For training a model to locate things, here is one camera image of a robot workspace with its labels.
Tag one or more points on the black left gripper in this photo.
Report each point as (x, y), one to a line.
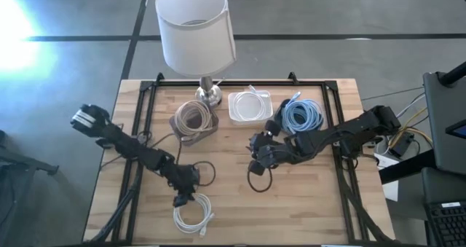
(183, 178)

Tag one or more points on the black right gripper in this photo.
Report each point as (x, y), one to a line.
(271, 150)

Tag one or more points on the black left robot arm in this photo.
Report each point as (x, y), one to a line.
(127, 148)

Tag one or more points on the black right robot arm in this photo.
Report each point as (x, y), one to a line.
(346, 130)

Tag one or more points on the white plastic bin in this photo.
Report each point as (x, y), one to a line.
(251, 122)

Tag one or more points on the translucent grey plastic bin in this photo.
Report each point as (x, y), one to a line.
(193, 139)

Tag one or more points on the silver table lamp white shade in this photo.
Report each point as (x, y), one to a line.
(196, 46)

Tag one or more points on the black floor stand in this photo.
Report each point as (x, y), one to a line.
(22, 163)

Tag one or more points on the grey laptop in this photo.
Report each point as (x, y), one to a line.
(444, 130)

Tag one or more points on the black keyboard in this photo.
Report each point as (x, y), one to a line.
(448, 225)

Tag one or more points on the black metal table frame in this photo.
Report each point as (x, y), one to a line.
(236, 83)

